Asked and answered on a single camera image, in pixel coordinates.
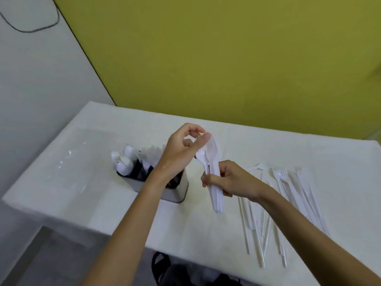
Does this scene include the person's right hand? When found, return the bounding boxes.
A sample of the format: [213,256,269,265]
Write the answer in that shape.
[201,160,270,203]

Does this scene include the person's left hand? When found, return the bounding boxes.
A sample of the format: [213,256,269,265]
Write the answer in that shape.
[155,123,212,183]

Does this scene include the white plastic fork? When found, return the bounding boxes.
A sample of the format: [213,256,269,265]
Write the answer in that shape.
[207,134,221,213]
[213,143,224,212]

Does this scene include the person's left forearm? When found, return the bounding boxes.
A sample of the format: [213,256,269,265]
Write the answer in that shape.
[81,168,177,286]

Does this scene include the person's right forearm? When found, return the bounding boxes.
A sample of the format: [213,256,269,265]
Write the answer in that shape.
[257,187,381,286]

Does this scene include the metal cutlery caddy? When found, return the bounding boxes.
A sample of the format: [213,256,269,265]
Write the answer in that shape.
[116,164,190,204]

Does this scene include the white tablecloth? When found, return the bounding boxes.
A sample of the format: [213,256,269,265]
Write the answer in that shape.
[1,100,381,286]

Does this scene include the pile of white plastic cutlery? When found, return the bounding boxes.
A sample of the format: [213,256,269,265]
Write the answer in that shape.
[238,163,331,269]

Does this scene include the black bag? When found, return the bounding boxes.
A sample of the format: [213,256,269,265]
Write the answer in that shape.
[151,251,243,286]

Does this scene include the black cable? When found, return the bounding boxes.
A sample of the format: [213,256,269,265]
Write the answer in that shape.
[0,0,60,34]

